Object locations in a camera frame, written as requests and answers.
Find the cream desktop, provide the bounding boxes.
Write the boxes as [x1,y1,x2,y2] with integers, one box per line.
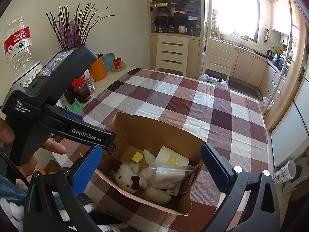
[58,66,137,112]

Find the green white carton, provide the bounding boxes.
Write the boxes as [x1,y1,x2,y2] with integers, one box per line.
[166,186,181,196]

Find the green phone stand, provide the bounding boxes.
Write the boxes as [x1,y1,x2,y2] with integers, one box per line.
[66,99,85,113]

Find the shelves of storage jars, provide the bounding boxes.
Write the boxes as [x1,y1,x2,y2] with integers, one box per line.
[150,0,202,37]

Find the small waste bin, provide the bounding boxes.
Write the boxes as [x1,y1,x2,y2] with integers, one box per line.
[261,97,273,115]

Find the light blue cup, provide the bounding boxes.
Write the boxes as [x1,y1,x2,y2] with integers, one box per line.
[104,53,116,72]

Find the blue white fleece clothing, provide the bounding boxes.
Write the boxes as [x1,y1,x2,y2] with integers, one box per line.
[0,174,136,232]

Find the red lid jar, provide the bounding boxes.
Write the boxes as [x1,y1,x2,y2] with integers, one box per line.
[72,78,92,103]

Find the white plastic bag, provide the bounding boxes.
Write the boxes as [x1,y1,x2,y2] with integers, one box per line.
[198,74,228,85]

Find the white slatted chair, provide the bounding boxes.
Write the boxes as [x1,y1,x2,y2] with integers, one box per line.
[202,42,235,81]
[155,35,189,76]

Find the yellow block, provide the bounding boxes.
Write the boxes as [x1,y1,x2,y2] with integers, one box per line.
[132,151,144,163]

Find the white cat plush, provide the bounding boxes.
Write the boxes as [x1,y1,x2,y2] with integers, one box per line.
[111,159,141,194]

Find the orange canister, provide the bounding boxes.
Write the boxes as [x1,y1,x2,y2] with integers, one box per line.
[88,57,107,82]

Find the dark floor rug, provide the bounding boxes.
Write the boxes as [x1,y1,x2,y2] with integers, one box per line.
[208,69,262,99]

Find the cream kitchen cabinets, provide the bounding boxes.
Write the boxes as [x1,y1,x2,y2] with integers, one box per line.
[233,46,283,97]

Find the dried purple flower branches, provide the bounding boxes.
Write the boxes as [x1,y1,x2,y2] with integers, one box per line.
[46,3,115,50]

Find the cardboard box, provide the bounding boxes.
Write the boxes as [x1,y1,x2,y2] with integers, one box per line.
[81,112,207,216]

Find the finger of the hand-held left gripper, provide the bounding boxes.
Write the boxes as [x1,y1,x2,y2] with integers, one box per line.
[55,105,84,124]

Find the large clear water jug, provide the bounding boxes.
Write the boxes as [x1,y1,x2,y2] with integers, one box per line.
[3,14,33,78]

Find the white refrigerator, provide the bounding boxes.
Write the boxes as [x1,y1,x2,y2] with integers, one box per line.
[270,77,309,167]

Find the person's left hand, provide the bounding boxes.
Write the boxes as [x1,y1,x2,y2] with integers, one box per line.
[0,118,66,179]

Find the clear water bottle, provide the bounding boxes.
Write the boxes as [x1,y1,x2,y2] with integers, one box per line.
[84,69,96,95]

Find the black countertop oven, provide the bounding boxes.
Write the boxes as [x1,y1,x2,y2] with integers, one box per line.
[279,55,290,72]

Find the kitchen window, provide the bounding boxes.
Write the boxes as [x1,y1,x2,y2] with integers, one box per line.
[212,0,261,40]

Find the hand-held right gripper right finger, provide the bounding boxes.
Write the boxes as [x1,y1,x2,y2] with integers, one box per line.
[201,143,280,232]

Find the white water dispenser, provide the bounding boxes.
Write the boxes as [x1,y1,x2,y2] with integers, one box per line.
[12,61,44,85]

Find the plaid tablecloth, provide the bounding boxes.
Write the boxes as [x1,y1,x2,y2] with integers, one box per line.
[51,68,269,232]

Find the cream display cabinet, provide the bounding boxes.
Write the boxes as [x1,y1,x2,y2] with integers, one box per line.
[147,0,205,78]

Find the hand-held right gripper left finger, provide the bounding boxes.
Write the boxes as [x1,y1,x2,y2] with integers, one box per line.
[23,145,103,232]

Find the white plush rabbit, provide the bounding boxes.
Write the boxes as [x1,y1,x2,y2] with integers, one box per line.
[138,149,157,189]

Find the glass bowl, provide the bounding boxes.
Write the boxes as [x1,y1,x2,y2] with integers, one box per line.
[111,61,126,72]

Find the white oval plush toy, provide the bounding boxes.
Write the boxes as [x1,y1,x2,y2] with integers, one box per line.
[142,187,171,204]

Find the cotton pads bag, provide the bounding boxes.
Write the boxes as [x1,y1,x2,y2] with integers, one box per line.
[149,163,195,189]

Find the grey plastic stool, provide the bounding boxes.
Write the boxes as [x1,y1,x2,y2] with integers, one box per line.
[281,157,309,194]

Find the patterned white cup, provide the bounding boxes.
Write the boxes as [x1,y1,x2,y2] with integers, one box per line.
[273,159,296,186]

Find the white paper cup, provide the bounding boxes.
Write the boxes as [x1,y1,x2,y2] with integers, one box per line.
[154,145,189,168]

